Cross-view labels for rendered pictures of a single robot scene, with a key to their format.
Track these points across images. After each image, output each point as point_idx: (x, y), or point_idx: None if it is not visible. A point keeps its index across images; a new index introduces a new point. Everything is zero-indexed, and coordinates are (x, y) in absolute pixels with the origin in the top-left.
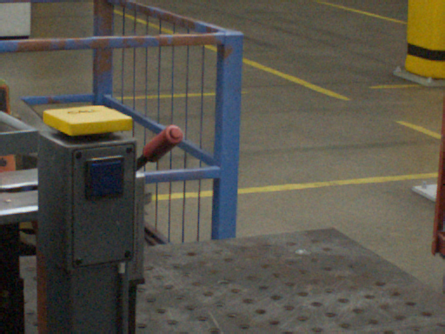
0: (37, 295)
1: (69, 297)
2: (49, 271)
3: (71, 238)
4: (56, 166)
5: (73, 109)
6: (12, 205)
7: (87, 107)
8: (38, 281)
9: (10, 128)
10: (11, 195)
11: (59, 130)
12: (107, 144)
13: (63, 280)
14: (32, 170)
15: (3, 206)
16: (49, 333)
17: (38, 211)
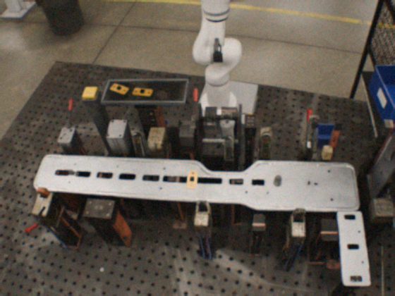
0: (66, 199)
1: (106, 111)
2: (103, 116)
3: None
4: (99, 96)
5: (88, 95)
6: (76, 160)
7: (85, 95)
8: (65, 196)
9: (108, 87)
10: (70, 168)
11: (92, 99)
12: None
13: (104, 111)
14: (50, 186)
15: (78, 161)
16: (106, 124)
17: (100, 110)
